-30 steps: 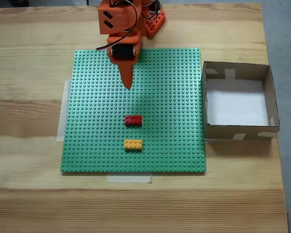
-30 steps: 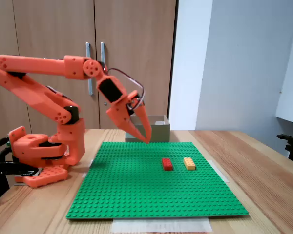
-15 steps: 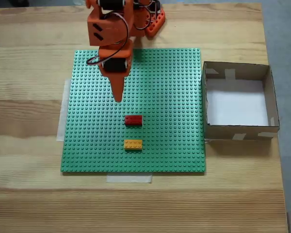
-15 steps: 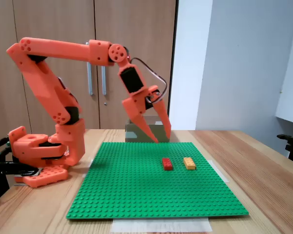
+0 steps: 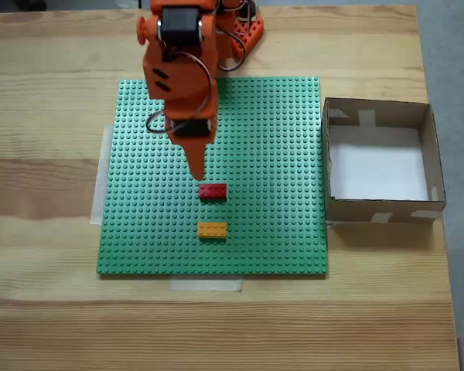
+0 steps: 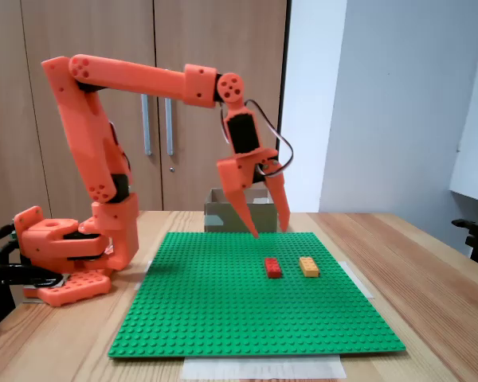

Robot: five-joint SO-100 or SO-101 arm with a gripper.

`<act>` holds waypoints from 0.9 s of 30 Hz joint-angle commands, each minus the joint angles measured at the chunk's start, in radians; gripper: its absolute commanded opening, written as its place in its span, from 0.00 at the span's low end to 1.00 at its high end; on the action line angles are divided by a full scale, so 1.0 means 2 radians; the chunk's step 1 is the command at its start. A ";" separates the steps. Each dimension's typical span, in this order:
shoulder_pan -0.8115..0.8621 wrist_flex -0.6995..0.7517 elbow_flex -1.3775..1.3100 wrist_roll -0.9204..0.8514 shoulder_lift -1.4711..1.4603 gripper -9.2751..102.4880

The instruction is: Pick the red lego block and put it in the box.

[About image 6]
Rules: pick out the black table clamp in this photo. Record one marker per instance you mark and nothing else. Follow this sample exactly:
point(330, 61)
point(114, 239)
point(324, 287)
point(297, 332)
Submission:
point(0, 302)

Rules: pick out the red lego block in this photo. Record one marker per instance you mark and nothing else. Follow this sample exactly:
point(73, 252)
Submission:
point(273, 268)

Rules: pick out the yellow lego block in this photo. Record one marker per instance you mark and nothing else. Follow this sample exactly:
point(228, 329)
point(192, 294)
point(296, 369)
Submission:
point(310, 268)

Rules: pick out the narrow masking tape strip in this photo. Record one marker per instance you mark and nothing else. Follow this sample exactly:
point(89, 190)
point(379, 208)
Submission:
point(139, 285)

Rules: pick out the brown cardboard box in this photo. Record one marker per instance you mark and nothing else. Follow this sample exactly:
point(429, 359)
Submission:
point(269, 219)

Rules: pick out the wooden cabinet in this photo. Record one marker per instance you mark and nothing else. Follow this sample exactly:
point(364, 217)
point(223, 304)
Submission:
point(103, 24)

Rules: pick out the white board panel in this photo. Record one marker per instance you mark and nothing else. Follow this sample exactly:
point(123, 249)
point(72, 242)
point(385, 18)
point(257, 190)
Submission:
point(474, 159)

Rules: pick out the long masking tape strip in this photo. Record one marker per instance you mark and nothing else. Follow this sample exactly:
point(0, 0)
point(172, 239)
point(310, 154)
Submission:
point(263, 368)

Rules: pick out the green lego baseplate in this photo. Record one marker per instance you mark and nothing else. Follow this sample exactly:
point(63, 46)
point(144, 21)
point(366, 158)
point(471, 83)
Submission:
point(223, 310)

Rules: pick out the short masking tape strip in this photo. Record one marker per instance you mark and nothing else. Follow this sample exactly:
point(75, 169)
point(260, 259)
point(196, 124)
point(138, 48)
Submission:
point(358, 282)

